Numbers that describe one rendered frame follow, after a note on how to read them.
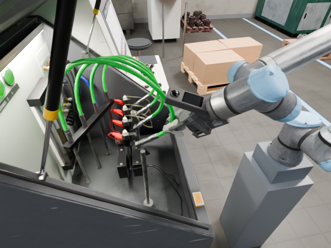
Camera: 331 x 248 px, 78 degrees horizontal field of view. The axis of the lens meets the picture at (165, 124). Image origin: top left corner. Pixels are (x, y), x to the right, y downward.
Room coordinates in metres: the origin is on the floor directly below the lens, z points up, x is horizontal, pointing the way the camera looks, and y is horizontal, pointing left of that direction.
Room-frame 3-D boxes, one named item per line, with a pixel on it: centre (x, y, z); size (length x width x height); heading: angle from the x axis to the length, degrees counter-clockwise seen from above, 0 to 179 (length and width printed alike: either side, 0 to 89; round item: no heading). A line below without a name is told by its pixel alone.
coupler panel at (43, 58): (0.76, 0.45, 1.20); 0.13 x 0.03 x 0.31; 9
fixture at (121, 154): (0.68, 0.17, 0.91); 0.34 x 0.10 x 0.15; 9
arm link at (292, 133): (0.64, -0.57, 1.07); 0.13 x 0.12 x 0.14; 18
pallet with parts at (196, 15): (6.04, -0.81, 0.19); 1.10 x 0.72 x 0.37; 10
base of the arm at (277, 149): (0.65, -0.57, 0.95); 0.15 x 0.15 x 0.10
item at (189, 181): (0.60, -0.08, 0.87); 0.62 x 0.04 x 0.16; 9
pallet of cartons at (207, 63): (3.14, -1.00, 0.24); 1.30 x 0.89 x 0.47; 104
